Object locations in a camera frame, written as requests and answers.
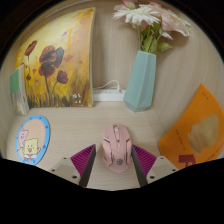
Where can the pink computer mouse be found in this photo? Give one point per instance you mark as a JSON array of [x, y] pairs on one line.
[[116, 148]]

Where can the orange book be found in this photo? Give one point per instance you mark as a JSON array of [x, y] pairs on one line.
[[196, 133]]

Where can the white power strip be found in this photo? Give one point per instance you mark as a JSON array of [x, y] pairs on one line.
[[108, 96]]

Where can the pink and white flower bouquet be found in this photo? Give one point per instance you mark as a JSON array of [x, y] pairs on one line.
[[143, 15]]

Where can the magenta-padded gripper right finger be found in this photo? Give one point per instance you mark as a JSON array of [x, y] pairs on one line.
[[160, 167]]

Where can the yellow poppy painting canvas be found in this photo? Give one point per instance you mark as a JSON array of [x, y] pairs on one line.
[[60, 60]]

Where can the green-covered book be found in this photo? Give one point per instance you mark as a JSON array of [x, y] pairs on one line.
[[18, 91]]

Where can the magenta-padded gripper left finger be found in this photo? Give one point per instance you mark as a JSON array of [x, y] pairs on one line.
[[65, 168]]

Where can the teal faceted vase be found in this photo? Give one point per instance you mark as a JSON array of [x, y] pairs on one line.
[[141, 83]]

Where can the round cartoon mouse pad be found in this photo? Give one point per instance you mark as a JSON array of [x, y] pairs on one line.
[[32, 140]]

